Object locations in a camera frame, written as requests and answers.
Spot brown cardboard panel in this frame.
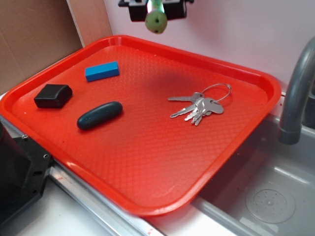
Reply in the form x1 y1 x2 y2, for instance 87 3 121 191
0 0 112 94

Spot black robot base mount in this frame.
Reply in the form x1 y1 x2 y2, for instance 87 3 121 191
0 124 53 226

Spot red plastic tray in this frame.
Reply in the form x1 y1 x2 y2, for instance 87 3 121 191
0 35 281 216

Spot green plush animal toy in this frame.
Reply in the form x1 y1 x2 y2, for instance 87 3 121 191
145 0 168 34

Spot dark brown leather pouch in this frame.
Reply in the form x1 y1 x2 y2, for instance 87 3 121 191
34 84 73 109

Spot dark teal oval case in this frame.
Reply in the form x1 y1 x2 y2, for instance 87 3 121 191
77 101 123 130

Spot grey toy sink basin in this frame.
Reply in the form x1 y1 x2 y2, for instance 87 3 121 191
192 115 315 236

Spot silver keys on wire ring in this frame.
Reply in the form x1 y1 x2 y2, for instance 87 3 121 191
168 83 232 126

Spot grey toy faucet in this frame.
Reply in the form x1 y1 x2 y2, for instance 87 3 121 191
278 38 315 145

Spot blue rectangular block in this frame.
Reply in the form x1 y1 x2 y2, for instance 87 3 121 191
85 61 120 82

